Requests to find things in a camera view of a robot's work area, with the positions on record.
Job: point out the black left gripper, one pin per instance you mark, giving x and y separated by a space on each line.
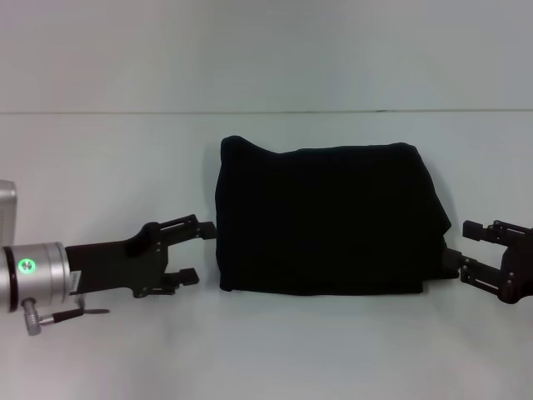
121 266

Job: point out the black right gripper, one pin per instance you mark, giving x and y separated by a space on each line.
520 271

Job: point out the black t-shirt with FREE print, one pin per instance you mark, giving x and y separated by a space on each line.
325 221

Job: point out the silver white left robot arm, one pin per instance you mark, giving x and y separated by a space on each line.
29 277

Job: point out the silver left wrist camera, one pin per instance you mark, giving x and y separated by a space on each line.
7 212

